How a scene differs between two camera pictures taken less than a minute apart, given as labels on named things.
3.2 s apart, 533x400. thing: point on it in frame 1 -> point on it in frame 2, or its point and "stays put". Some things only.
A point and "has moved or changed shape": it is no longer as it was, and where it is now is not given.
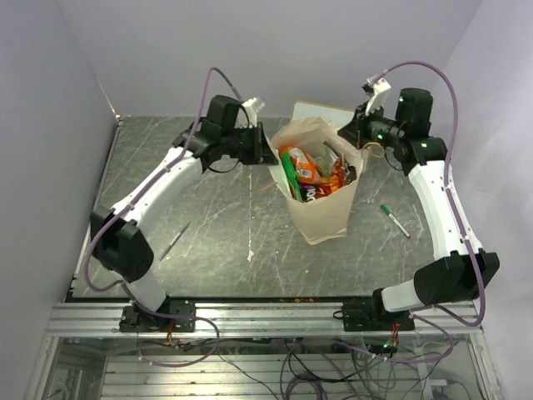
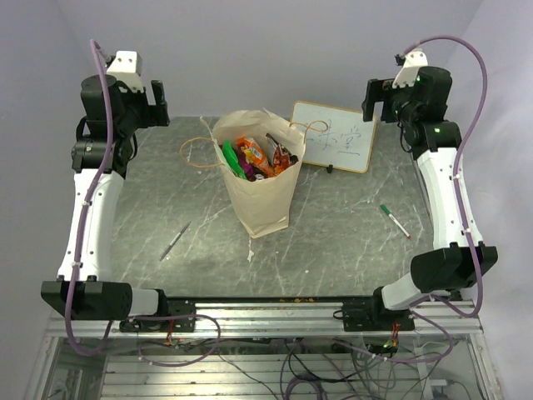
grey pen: [177, 237] stays put
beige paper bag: [329, 216] -> [263, 204]
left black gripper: [261, 152] -> [154, 115]
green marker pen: [385, 208] stays put
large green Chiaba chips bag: [291, 176] -> [231, 156]
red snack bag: [338, 169] -> [279, 156]
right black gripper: [355, 131] -> [381, 91]
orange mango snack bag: [305, 167] has moved or changed shape
